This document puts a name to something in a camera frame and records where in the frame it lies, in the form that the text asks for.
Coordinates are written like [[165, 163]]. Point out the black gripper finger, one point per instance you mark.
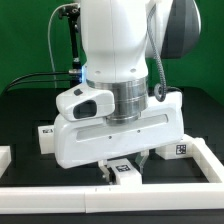
[[105, 171], [141, 159]]

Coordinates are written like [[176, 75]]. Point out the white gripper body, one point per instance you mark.
[[86, 141]]

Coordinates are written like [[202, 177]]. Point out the white left fence piece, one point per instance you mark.
[[5, 159]]

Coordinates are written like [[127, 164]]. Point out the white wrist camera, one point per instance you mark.
[[84, 102]]

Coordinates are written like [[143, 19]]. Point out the white fence wall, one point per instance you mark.
[[115, 198]]

